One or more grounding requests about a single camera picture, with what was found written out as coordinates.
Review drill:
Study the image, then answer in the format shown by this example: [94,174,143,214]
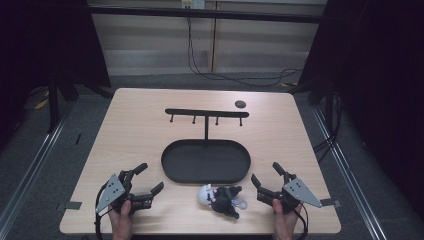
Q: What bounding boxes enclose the black hook rack with tray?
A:
[160,107,252,185]

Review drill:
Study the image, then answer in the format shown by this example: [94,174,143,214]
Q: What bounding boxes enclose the white wall socket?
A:
[180,0,206,11]

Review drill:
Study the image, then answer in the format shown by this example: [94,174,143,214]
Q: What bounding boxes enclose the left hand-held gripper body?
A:
[95,169,155,216]

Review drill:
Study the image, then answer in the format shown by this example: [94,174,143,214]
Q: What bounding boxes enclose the hand-held gripper cable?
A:
[94,183,113,240]
[293,205,310,240]

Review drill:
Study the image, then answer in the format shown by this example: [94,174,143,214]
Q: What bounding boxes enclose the person's left hand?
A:
[107,199,134,240]

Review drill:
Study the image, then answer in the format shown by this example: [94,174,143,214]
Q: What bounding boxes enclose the right hand-held gripper cable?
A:
[293,205,310,240]

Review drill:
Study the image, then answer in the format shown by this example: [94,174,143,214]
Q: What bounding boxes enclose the black wall cable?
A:
[185,15,304,88]

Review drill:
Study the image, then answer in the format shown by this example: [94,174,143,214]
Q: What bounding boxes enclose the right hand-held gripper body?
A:
[256,171,324,214]

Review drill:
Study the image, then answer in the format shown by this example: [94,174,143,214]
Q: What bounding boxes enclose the black horizontal bar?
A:
[87,5,326,25]

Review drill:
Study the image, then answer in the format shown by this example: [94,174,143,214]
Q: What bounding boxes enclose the black metal stand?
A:
[46,71,81,135]
[308,74,344,164]

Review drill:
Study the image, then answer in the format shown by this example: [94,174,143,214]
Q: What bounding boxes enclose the person's right hand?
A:
[272,198,303,240]

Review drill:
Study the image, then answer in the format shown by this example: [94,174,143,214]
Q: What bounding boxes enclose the yellow floor marker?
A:
[33,90,50,111]

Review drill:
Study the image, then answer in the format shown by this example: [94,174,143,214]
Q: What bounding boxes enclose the grey tape strip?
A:
[319,197,342,209]
[64,200,83,211]

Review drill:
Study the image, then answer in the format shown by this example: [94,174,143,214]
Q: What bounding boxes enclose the metal floor rail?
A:
[0,99,76,232]
[311,107,389,240]

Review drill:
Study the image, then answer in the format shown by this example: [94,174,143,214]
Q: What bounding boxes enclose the black and white plush keychain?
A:
[197,183,250,220]

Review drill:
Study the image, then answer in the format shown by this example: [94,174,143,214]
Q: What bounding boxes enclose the black curtain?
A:
[287,0,424,221]
[0,0,112,152]

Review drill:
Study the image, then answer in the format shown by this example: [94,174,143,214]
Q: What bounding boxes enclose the left hand-held gripper cable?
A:
[94,183,113,240]

